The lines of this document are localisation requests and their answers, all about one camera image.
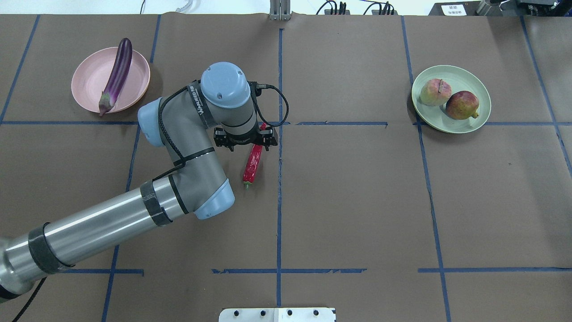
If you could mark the pink plate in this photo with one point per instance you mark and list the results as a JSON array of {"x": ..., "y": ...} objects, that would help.
[{"x": 91, "y": 77}]

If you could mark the light green plate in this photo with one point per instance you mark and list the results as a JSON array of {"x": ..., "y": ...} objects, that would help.
[{"x": 459, "y": 79}]

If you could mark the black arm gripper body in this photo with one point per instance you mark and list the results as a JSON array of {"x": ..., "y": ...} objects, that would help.
[{"x": 241, "y": 139}]

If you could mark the purple eggplant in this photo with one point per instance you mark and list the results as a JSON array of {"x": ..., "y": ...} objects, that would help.
[{"x": 117, "y": 78}]

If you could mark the pink green peach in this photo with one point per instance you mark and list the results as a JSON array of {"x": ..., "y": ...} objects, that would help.
[{"x": 435, "y": 92}]

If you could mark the red pomegranate fruit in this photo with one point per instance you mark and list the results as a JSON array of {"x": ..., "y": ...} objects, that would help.
[{"x": 462, "y": 105}]

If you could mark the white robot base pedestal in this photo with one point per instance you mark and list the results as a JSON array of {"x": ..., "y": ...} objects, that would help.
[{"x": 292, "y": 314}]

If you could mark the red chili pepper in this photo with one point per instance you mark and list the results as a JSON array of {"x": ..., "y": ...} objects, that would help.
[{"x": 252, "y": 165}]

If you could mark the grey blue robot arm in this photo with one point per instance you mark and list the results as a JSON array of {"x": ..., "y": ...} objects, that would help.
[{"x": 218, "y": 110}]

